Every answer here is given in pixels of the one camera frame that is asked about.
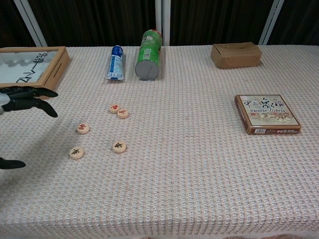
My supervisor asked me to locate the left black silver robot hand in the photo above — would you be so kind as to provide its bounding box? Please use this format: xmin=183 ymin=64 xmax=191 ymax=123
xmin=0 ymin=86 xmax=59 ymax=170

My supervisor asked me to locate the black-character wooden chess piece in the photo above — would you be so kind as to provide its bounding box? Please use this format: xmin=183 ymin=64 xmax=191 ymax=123
xmin=69 ymin=146 xmax=84 ymax=160
xmin=111 ymin=140 xmax=127 ymax=154

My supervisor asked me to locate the Chinese chess game box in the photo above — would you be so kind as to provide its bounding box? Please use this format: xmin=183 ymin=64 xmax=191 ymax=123
xmin=234 ymin=94 xmax=302 ymax=135

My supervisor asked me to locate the black pleated curtain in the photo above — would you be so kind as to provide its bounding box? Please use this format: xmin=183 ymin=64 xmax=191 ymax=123
xmin=0 ymin=0 xmax=35 ymax=48
xmin=268 ymin=0 xmax=319 ymax=46
xmin=28 ymin=0 xmax=157 ymax=47
xmin=170 ymin=0 xmax=275 ymax=46

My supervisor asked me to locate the blue white toothpaste tube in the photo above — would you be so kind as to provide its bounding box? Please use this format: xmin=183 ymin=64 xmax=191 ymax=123
xmin=104 ymin=45 xmax=126 ymax=82

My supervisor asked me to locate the green chip can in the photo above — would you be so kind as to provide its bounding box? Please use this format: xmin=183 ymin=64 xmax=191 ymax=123
xmin=135 ymin=29 xmax=163 ymax=82

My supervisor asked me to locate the beige woven tablecloth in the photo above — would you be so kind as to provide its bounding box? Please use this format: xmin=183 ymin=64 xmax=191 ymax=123
xmin=0 ymin=45 xmax=319 ymax=239

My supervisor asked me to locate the brown cardboard box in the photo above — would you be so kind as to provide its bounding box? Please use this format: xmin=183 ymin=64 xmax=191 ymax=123
xmin=210 ymin=41 xmax=264 ymax=70

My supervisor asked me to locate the wooden glass coin frame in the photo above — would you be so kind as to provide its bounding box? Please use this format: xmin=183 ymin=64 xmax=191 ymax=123
xmin=0 ymin=46 xmax=70 ymax=100

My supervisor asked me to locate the white metal frame post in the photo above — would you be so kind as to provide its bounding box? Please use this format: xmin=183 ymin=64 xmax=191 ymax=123
xmin=155 ymin=0 xmax=171 ymax=47
xmin=258 ymin=0 xmax=285 ymax=46
xmin=13 ymin=0 xmax=48 ymax=47

